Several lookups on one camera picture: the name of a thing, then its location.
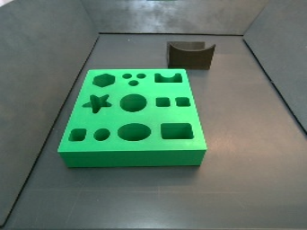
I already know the dark arch block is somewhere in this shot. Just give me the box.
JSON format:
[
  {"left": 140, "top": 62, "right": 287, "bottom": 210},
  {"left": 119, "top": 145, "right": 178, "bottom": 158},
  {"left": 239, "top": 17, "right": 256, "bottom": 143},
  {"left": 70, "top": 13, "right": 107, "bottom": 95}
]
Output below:
[{"left": 167, "top": 41, "right": 216, "bottom": 70}]

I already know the green shape sorter block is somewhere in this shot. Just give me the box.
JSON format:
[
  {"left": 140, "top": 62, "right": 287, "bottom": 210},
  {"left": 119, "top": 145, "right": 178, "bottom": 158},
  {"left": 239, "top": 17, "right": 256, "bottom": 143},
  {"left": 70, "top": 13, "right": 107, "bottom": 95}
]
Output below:
[{"left": 58, "top": 69, "right": 207, "bottom": 167}]

